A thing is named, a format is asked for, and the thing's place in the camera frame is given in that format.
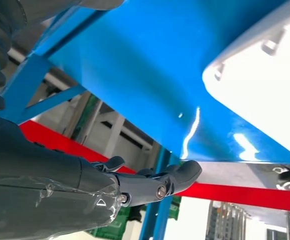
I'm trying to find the blue metal shelf rack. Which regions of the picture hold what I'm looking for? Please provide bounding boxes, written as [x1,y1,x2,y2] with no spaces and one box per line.
[0,0,290,240]

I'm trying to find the stacked green plastic crates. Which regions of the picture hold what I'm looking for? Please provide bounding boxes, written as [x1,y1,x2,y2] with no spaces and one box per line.
[87,195,182,240]

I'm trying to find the grey metal shelving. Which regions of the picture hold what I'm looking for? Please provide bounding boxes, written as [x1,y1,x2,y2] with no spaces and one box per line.
[205,199,248,240]

